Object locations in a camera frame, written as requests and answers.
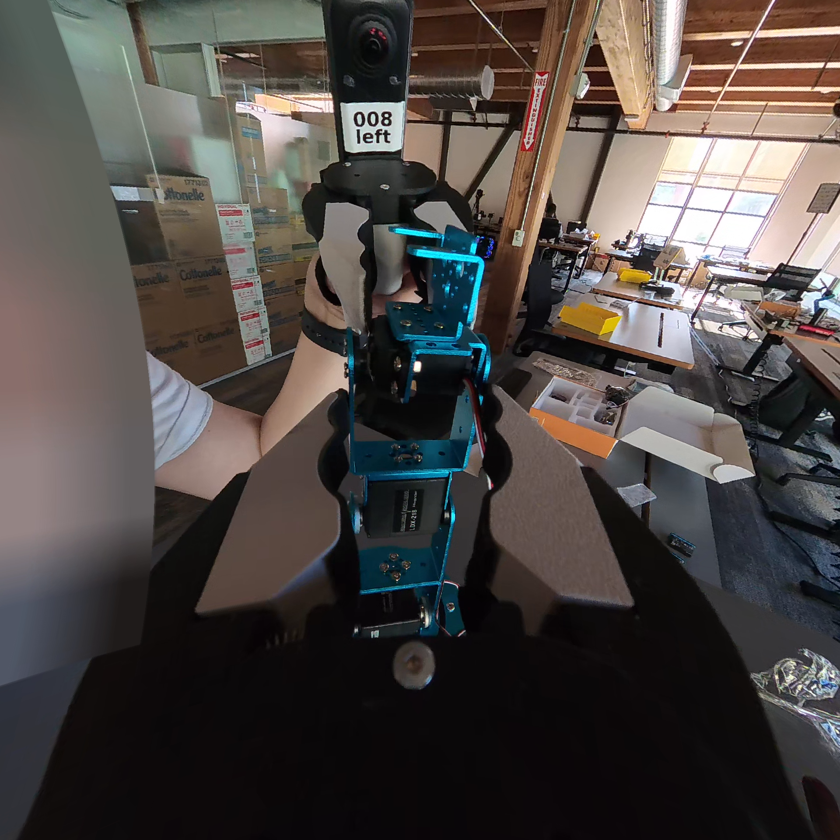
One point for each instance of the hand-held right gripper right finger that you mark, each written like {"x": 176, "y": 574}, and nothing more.
{"x": 558, "y": 525}

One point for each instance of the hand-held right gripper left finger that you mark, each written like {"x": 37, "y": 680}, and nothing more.
{"x": 275, "y": 525}

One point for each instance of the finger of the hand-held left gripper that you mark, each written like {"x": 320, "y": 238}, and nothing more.
{"x": 441, "y": 215}
{"x": 341, "y": 256}

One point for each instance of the blue toy robot arm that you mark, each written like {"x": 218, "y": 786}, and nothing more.
{"x": 374, "y": 456}

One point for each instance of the person's left forearm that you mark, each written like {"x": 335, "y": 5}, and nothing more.
{"x": 275, "y": 420}

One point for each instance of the light desk with slot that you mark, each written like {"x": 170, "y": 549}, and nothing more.
{"x": 663, "y": 334}

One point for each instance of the brown wooden desk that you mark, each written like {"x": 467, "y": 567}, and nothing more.
{"x": 820, "y": 367}

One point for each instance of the person's left hand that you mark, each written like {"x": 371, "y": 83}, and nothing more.
{"x": 412, "y": 283}

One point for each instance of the black wristband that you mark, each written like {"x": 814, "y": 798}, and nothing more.
{"x": 325, "y": 338}

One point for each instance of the small clear parts bag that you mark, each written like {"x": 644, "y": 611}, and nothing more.
{"x": 636, "y": 495}

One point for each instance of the small circuit board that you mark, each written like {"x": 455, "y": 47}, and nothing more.
{"x": 681, "y": 546}

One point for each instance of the black office chair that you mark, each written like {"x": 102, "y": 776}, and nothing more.
{"x": 541, "y": 295}

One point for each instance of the clear bag of metal parts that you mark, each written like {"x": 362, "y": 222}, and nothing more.
{"x": 568, "y": 374}

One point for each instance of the orange white parts box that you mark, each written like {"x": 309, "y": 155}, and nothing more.
{"x": 669, "y": 420}

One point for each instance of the person's white shirt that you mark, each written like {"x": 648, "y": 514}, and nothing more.
{"x": 174, "y": 407}

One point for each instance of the stack of cardboard boxes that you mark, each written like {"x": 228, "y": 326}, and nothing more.
{"x": 177, "y": 223}

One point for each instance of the yellow plastic tray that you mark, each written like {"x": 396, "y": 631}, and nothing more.
{"x": 587, "y": 318}

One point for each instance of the yellow plastic bin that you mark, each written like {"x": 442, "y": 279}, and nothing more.
{"x": 635, "y": 275}

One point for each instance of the large grid window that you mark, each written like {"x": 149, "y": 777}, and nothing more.
{"x": 722, "y": 197}

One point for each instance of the crumpled clear plastic wrap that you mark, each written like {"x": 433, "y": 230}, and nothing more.
{"x": 797, "y": 682}

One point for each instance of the black mesh chair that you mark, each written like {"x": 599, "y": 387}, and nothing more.
{"x": 794, "y": 279}

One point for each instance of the wooden post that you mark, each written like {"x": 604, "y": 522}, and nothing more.
{"x": 525, "y": 262}

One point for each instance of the silver ventilation duct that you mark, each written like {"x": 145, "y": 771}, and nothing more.
{"x": 453, "y": 82}
{"x": 670, "y": 52}

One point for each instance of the red white wall sign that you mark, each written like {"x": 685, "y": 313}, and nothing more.
{"x": 535, "y": 111}

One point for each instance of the grey wall poster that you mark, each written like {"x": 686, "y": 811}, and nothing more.
{"x": 823, "y": 198}

